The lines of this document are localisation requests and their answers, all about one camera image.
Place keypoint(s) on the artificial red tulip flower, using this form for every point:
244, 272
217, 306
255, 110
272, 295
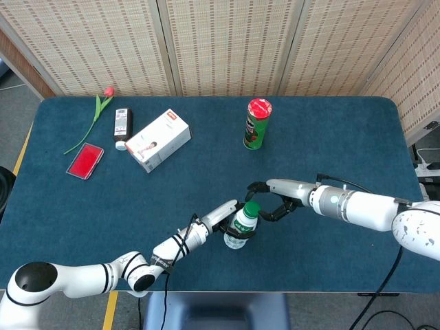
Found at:
109, 91

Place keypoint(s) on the green bottle cap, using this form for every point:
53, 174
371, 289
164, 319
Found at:
252, 209

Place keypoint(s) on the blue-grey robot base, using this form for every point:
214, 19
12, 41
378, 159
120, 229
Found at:
216, 309

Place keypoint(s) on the white plastic bottle green label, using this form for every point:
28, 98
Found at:
242, 225

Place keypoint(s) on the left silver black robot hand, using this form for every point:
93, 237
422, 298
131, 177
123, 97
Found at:
220, 214

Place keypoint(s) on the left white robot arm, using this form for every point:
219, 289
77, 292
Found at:
79, 278

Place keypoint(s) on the green chips can red lid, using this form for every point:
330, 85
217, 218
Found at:
256, 127

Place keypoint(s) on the white cardboard box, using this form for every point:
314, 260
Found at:
159, 139

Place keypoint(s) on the dark brown bottle white cap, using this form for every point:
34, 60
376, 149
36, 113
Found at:
123, 125

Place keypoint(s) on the black round stool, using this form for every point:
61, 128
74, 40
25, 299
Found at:
5, 189

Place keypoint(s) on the beige woven folding screen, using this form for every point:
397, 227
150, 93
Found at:
223, 44

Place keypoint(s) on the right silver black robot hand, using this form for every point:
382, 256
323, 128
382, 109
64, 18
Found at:
292, 190

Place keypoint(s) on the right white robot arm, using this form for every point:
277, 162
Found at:
364, 209

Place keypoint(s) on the red flat plastic case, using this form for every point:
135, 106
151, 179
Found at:
85, 160

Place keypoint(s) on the white power strip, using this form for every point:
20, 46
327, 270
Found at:
429, 167

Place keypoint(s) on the blue felt table mat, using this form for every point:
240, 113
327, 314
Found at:
309, 137

